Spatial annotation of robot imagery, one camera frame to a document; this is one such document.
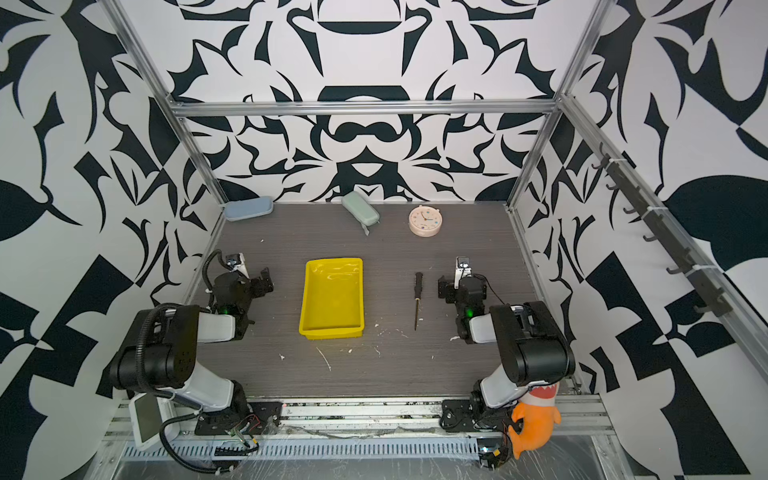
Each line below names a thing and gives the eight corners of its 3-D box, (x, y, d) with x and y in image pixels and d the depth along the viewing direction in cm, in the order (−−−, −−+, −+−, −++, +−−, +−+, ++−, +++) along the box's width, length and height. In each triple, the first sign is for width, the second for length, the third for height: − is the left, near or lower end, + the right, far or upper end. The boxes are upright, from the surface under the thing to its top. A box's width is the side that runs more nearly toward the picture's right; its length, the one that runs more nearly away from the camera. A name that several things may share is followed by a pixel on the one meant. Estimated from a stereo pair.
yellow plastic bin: (299, 342, 89) (292, 332, 83) (312, 269, 105) (307, 256, 98) (363, 342, 89) (362, 332, 83) (367, 269, 105) (366, 256, 98)
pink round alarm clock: (409, 237, 112) (409, 231, 110) (407, 211, 121) (408, 205, 118) (443, 237, 112) (444, 232, 110) (439, 211, 121) (440, 205, 118)
